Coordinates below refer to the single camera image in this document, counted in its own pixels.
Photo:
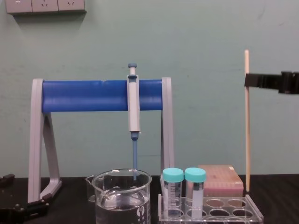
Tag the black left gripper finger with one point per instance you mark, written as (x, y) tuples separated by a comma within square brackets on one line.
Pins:
[(28, 207), (6, 180)]

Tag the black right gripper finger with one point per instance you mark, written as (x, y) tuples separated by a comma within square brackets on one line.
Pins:
[(257, 80)]

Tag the cream rod thermometer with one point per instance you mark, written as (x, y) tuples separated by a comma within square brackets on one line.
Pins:
[(247, 130)]

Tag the small glass beaker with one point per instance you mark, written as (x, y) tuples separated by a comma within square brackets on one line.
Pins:
[(89, 189)]

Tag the large glass beaker with water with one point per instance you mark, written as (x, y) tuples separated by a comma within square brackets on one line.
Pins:
[(121, 200)]

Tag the teal-capped white-filled sample tube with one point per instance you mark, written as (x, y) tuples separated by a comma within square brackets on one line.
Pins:
[(195, 189)]

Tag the clear acrylic test tube rack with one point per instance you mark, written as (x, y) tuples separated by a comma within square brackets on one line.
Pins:
[(233, 210)]

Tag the teal-capped clear sample tube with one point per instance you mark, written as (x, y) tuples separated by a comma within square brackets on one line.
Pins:
[(173, 186)]

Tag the pink pipette tip box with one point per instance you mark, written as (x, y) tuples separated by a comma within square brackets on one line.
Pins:
[(222, 179)]

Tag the grey and blue pipette stand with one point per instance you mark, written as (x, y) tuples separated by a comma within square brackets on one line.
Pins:
[(93, 95)]

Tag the grey wall socket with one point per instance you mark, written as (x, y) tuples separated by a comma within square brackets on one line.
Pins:
[(44, 4), (18, 5), (71, 4)]

